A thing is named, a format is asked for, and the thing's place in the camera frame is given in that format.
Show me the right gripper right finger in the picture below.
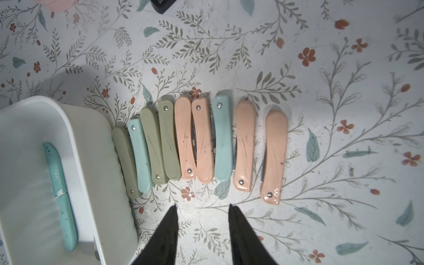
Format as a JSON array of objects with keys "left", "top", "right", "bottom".
[{"left": 228, "top": 204, "right": 277, "bottom": 265}]

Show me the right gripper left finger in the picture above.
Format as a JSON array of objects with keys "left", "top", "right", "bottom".
[{"left": 132, "top": 205, "right": 179, "bottom": 265}]

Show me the teal folding fruit knife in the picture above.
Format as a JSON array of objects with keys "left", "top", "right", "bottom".
[{"left": 127, "top": 118, "right": 153, "bottom": 193}]

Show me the olive folding fruit knife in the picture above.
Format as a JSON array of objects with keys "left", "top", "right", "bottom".
[{"left": 140, "top": 107, "right": 168, "bottom": 185}]

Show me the pink folding fruit knife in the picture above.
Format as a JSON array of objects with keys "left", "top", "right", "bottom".
[{"left": 174, "top": 96, "right": 197, "bottom": 180}]

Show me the teal folding knife in box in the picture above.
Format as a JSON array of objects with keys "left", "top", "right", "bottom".
[{"left": 43, "top": 142, "right": 78, "bottom": 252}]

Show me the white storage box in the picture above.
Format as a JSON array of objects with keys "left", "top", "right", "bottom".
[{"left": 1, "top": 96, "right": 138, "bottom": 265}]

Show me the light pink folding knife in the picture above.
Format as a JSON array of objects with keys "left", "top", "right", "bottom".
[{"left": 260, "top": 110, "right": 288, "bottom": 205}]

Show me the salmon pink folding knife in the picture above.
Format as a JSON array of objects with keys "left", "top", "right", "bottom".
[{"left": 234, "top": 100, "right": 256, "bottom": 192}]

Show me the pale green folding knife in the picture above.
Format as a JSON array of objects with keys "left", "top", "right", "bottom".
[{"left": 158, "top": 99, "right": 182, "bottom": 181}]

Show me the floral table mat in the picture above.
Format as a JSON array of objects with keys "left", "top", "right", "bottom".
[{"left": 1, "top": 1, "right": 424, "bottom": 265}]

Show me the black stapler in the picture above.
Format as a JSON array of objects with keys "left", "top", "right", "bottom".
[{"left": 151, "top": 0, "right": 176, "bottom": 14}]

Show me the pink pen holder cup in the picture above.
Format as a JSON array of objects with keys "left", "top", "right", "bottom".
[{"left": 34, "top": 0, "right": 76, "bottom": 13}]

